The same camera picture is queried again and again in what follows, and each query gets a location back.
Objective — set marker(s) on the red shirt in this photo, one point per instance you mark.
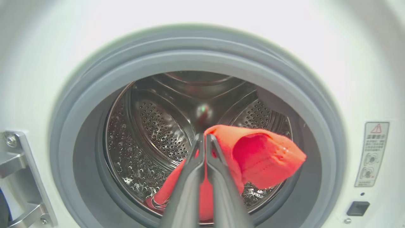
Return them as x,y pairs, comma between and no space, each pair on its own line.
269,158

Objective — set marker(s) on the stainless steel washing machine drum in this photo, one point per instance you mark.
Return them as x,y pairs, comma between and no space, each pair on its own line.
152,126

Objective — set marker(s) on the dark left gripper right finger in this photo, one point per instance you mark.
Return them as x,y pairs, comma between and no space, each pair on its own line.
226,196

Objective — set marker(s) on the round glass washer door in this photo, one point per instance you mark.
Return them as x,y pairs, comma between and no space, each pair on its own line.
3,212

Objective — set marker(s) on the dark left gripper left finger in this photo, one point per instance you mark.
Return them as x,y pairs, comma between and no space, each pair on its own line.
186,196

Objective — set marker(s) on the metal door hinge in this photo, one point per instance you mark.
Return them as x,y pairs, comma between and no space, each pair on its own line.
19,158

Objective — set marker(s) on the black door latch socket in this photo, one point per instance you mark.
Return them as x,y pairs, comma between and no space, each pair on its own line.
357,209

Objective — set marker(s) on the white front-load washing machine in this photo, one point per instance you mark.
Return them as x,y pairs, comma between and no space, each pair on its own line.
364,79

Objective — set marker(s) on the grey warning label sticker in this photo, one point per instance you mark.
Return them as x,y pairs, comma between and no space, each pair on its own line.
371,155

